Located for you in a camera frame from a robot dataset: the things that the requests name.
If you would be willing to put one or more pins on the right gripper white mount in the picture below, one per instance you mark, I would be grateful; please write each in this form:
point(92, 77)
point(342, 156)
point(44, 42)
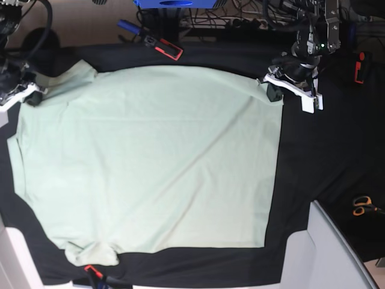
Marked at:
point(18, 84)

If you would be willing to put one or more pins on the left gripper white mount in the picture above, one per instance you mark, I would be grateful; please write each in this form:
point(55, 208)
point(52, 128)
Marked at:
point(299, 75)

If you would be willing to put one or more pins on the light green T-shirt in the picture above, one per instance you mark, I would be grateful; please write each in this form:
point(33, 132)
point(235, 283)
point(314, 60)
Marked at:
point(148, 158)

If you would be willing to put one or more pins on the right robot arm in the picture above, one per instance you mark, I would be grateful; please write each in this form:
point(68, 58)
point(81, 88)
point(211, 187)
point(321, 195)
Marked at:
point(11, 16)

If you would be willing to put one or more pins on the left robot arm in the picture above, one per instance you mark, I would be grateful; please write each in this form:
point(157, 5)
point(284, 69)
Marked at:
point(316, 26)

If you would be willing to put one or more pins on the white power strip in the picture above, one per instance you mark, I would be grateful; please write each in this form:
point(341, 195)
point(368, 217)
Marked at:
point(246, 24)

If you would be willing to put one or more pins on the black table cloth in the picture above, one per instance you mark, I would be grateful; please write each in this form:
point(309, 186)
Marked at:
point(331, 156)

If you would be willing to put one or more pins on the red clamp right edge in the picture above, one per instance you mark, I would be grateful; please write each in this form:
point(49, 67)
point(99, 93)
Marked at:
point(362, 67)

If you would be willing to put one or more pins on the red clamp edge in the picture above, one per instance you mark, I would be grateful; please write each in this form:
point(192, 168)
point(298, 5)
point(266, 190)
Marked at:
point(362, 67)
point(90, 268)

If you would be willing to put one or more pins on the red black clamp top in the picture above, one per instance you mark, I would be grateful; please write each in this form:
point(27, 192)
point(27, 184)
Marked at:
point(164, 47)

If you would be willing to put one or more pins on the blue box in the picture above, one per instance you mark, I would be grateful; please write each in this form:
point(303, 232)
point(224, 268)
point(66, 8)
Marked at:
point(205, 4)

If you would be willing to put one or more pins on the grey white chair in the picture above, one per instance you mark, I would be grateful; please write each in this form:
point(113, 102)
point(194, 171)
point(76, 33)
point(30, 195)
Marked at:
point(320, 257)

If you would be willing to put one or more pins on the white furniture left corner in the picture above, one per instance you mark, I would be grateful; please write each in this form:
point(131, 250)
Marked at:
point(18, 270)

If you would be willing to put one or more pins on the red clamp bottom edge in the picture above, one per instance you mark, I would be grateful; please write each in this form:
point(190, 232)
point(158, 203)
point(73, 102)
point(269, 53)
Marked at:
point(90, 268)

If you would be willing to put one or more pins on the blue handled tool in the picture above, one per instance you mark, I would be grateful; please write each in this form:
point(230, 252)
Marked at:
point(129, 26)

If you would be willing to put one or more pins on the orange handled scissors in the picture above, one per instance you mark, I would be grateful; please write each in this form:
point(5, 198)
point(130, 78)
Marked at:
point(363, 205)

